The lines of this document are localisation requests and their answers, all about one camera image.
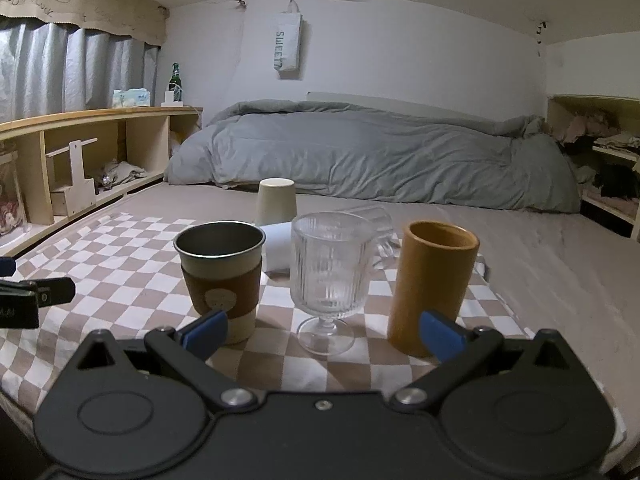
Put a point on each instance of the small white box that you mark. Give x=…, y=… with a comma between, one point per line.
x=170, y=99

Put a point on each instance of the long wooden shelf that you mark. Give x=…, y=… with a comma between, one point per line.
x=145, y=130

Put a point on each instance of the brown white checkered cloth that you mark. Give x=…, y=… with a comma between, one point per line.
x=125, y=280

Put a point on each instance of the dark clothes pile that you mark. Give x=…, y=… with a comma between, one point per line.
x=612, y=177

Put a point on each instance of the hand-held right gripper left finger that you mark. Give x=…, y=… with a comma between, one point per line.
x=206, y=334

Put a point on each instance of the green glass bottle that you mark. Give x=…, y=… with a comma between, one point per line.
x=176, y=82

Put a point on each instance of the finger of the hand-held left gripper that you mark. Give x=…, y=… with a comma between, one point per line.
x=55, y=291
x=6, y=267

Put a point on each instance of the crumpled grey clothes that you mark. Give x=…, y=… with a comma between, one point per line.
x=120, y=174

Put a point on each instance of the folded beige clothes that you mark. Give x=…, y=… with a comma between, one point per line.
x=617, y=141

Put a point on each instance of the clear glass mug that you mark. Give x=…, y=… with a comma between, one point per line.
x=382, y=235

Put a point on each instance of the tall brown bamboo cup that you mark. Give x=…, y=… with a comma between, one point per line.
x=430, y=275

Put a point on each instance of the brown paper valance with drawings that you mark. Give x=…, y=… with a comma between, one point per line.
x=75, y=0

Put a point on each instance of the beige plastic cup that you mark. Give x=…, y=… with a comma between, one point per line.
x=276, y=205

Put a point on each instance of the white tote bag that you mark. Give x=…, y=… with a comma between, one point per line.
x=287, y=45

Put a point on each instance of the white cup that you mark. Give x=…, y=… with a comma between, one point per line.
x=279, y=250

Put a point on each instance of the ribbed clear glass goblet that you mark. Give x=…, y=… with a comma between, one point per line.
x=330, y=270

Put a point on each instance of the tissue pack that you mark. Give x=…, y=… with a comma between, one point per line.
x=131, y=98

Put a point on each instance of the wooden clothes shelf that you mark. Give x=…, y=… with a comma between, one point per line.
x=555, y=105

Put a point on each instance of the grey curtain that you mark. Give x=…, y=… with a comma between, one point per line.
x=50, y=70

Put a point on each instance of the grey duvet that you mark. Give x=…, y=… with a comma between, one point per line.
x=350, y=155

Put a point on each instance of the metal cup with brown sleeve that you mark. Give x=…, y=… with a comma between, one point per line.
x=220, y=285

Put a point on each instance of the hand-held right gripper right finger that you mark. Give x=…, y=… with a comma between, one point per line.
x=441, y=335

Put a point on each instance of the pink clothes pile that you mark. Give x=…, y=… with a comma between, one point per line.
x=580, y=127

